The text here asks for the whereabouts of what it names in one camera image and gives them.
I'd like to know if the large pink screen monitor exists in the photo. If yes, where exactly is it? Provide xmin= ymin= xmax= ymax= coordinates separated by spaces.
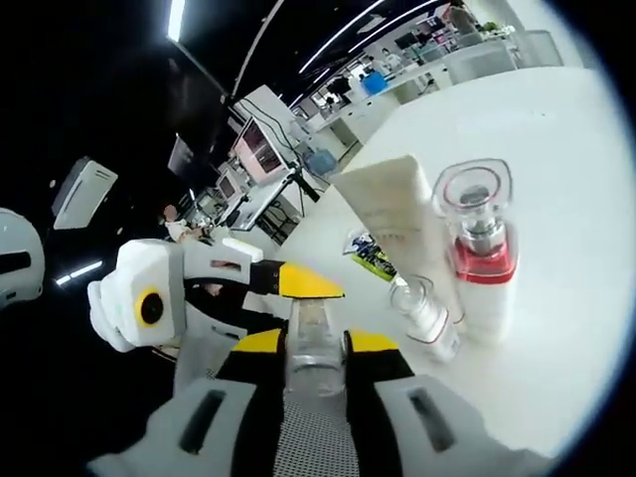
xmin=233 ymin=116 xmax=292 ymax=188

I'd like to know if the silver green skincare sachet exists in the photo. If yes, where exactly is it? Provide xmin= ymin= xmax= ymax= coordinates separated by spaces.
xmin=342 ymin=231 xmax=398 ymax=283

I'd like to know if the grey mesh office chair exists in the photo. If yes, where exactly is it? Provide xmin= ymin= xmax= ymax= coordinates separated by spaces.
xmin=173 ymin=342 xmax=362 ymax=477

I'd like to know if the blue water jug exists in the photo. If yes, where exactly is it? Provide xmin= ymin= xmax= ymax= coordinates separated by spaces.
xmin=305 ymin=147 xmax=337 ymax=178

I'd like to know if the white skincare bottle red collar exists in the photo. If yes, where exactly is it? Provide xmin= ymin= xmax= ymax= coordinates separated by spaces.
xmin=430 ymin=157 xmax=523 ymax=347

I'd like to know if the small clear skincare bottle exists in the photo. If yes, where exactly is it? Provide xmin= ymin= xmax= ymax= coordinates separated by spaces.
xmin=389 ymin=275 xmax=462 ymax=362

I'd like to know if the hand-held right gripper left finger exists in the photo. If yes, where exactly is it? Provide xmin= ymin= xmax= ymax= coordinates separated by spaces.
xmin=86 ymin=330 xmax=289 ymax=477

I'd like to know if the small desk monitor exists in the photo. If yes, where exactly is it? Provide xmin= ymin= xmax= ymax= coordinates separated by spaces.
xmin=217 ymin=168 xmax=244 ymax=203

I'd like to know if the white office chair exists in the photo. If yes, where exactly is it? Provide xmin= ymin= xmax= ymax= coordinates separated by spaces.
xmin=516 ymin=29 xmax=565 ymax=69
xmin=446 ymin=47 xmax=518 ymax=83

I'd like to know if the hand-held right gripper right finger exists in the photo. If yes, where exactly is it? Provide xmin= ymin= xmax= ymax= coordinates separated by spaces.
xmin=342 ymin=328 xmax=552 ymax=477

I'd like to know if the white skincare tube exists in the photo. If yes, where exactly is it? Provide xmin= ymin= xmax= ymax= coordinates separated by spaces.
xmin=331 ymin=154 xmax=466 ymax=324

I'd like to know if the white ceiling air conditioner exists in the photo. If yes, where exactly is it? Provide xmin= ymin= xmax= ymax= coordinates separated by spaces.
xmin=52 ymin=156 xmax=119 ymax=231

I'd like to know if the white worn device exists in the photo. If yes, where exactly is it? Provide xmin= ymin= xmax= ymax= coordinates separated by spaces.
xmin=0 ymin=207 xmax=46 ymax=312

